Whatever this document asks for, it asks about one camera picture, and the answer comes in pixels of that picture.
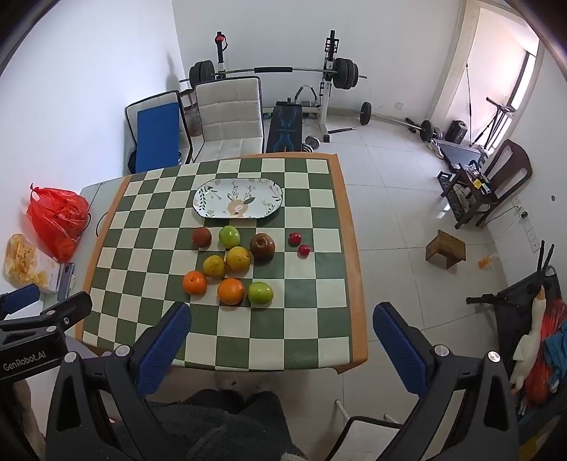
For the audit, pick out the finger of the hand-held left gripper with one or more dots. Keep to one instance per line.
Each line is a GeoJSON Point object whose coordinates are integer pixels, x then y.
{"type": "Point", "coordinates": [66, 310]}
{"type": "Point", "coordinates": [20, 298]}

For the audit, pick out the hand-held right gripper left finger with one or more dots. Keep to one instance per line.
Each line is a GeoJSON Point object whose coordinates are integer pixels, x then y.
{"type": "Point", "coordinates": [161, 350]}

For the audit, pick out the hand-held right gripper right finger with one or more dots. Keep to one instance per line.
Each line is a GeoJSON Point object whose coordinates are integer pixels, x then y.
{"type": "Point", "coordinates": [398, 350]}

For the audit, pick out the orange tangerine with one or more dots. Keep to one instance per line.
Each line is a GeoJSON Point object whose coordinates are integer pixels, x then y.
{"type": "Point", "coordinates": [195, 283]}

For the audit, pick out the round orange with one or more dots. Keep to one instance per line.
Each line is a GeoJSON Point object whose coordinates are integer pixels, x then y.
{"type": "Point", "coordinates": [231, 291]}

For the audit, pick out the yellow green-tinged citrus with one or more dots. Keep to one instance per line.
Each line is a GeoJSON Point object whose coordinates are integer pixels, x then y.
{"type": "Point", "coordinates": [214, 266]}

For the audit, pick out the green apple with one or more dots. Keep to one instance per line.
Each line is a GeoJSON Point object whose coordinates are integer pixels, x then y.
{"type": "Point", "coordinates": [260, 292]}
{"type": "Point", "coordinates": [229, 236]}

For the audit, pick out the yellow lemon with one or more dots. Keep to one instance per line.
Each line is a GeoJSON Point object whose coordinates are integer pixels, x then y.
{"type": "Point", "coordinates": [238, 258]}

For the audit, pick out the reddish brown fruit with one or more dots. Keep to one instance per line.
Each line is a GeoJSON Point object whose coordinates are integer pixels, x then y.
{"type": "Point", "coordinates": [201, 236]}

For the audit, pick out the dark red apple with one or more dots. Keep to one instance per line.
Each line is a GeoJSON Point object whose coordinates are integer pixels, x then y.
{"type": "Point", "coordinates": [262, 247]}

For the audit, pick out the white floral oval plate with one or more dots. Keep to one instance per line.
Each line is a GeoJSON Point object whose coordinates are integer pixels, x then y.
{"type": "Point", "coordinates": [221, 195]}

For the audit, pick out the grey flat device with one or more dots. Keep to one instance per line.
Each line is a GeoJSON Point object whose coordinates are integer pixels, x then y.
{"type": "Point", "coordinates": [66, 279]}

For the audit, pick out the yellow snack box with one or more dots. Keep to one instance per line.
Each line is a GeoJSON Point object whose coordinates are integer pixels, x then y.
{"type": "Point", "coordinates": [22, 259]}

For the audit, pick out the red plastic bag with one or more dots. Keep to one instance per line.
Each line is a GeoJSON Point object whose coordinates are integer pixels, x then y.
{"type": "Point", "coordinates": [57, 217]}

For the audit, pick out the person's dark fleece clothing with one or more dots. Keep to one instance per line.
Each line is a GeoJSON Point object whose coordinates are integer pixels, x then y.
{"type": "Point", "coordinates": [221, 425]}

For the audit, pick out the small wooden stool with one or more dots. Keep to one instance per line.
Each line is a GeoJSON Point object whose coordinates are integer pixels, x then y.
{"type": "Point", "coordinates": [445, 248]}

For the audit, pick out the black scooter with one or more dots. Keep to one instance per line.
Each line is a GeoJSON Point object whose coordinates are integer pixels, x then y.
{"type": "Point", "coordinates": [509, 306]}

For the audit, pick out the small orange item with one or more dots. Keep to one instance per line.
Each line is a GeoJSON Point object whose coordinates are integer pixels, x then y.
{"type": "Point", "coordinates": [485, 262]}

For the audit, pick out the white goose plush toy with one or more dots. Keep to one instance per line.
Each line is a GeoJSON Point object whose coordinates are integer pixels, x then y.
{"type": "Point", "coordinates": [529, 345]}

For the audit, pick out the small red fruit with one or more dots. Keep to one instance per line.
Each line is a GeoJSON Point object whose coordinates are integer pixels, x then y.
{"type": "Point", "coordinates": [304, 250]}
{"type": "Point", "coordinates": [293, 239]}

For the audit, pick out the orange mesh bag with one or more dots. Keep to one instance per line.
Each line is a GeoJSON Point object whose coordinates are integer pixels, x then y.
{"type": "Point", "coordinates": [551, 319]}

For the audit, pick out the blue cloth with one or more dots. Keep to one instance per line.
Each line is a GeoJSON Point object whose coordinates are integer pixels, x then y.
{"type": "Point", "coordinates": [558, 350]}

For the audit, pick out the black perforated board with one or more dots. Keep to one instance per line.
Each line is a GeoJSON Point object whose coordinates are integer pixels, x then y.
{"type": "Point", "coordinates": [452, 197]}

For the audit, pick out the black bag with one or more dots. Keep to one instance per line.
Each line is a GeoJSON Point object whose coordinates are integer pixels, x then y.
{"type": "Point", "coordinates": [132, 162]}

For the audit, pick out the white power strip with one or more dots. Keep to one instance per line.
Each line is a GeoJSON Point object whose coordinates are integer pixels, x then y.
{"type": "Point", "coordinates": [530, 230]}

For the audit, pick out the blue foam pad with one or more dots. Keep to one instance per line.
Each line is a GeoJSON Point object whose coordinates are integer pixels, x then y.
{"type": "Point", "coordinates": [157, 137]}

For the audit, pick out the treadmill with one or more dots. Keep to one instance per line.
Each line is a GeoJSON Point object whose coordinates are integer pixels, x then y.
{"type": "Point", "coordinates": [460, 154]}

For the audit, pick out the dark wooden chair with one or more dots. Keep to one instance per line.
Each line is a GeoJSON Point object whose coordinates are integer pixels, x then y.
{"type": "Point", "coordinates": [514, 164]}

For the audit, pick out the dumbbells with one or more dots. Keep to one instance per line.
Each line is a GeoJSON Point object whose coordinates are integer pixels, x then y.
{"type": "Point", "coordinates": [312, 144]}

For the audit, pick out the black speaker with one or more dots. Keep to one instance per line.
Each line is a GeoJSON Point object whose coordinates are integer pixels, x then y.
{"type": "Point", "coordinates": [457, 131]}

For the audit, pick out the short black bar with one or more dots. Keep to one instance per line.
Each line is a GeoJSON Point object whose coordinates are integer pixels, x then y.
{"type": "Point", "coordinates": [341, 130]}

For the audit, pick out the blue cushioned folding chair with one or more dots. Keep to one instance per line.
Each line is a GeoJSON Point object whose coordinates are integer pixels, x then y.
{"type": "Point", "coordinates": [153, 98]}

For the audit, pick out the small barbell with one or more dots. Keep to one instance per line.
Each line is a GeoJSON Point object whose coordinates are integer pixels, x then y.
{"type": "Point", "coordinates": [365, 113]}

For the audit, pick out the white padded chair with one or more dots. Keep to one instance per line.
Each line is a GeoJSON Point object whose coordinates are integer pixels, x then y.
{"type": "Point", "coordinates": [228, 111]}

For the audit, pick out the black blue weight bench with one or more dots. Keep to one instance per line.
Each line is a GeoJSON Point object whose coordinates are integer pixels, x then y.
{"type": "Point", "coordinates": [283, 128]}

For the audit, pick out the black metal stand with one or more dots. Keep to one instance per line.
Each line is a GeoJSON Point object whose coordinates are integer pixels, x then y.
{"type": "Point", "coordinates": [498, 119]}

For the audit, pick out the black pole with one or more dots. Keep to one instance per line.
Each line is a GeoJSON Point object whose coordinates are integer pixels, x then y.
{"type": "Point", "coordinates": [468, 97]}

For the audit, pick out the white barbell rack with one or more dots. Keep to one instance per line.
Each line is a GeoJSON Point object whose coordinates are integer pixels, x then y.
{"type": "Point", "coordinates": [327, 95]}

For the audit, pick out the barbell with black plates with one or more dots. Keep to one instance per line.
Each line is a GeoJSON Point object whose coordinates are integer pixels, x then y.
{"type": "Point", "coordinates": [343, 73]}

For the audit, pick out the window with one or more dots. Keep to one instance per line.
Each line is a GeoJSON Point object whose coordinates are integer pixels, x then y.
{"type": "Point", "coordinates": [531, 71]}

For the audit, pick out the white metal frame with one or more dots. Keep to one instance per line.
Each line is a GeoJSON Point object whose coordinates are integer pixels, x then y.
{"type": "Point", "coordinates": [342, 414]}

